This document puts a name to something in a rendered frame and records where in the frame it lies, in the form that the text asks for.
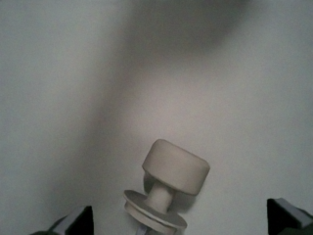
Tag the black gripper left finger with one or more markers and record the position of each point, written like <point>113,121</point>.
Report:
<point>78,222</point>

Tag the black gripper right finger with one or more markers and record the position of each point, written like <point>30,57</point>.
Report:
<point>285,219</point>

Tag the beige door knob with square spindle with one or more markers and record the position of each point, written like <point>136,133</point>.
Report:
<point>174,169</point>

